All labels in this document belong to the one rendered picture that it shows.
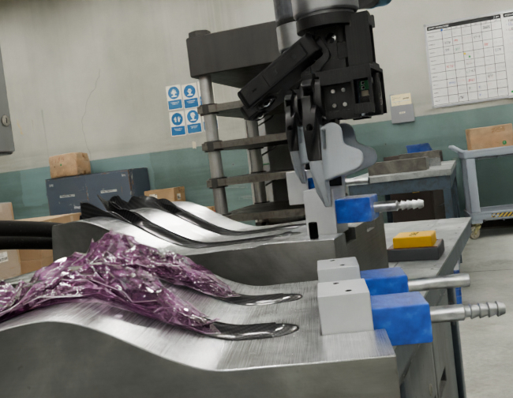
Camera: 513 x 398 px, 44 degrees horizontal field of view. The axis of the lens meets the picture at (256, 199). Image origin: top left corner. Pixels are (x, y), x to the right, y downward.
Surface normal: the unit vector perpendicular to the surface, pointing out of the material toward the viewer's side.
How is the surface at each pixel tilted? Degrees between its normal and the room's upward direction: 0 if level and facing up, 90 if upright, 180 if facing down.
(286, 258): 90
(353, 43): 90
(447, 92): 90
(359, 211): 91
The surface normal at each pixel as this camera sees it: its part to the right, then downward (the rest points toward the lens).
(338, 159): -0.40, -0.08
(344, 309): -0.09, 0.07
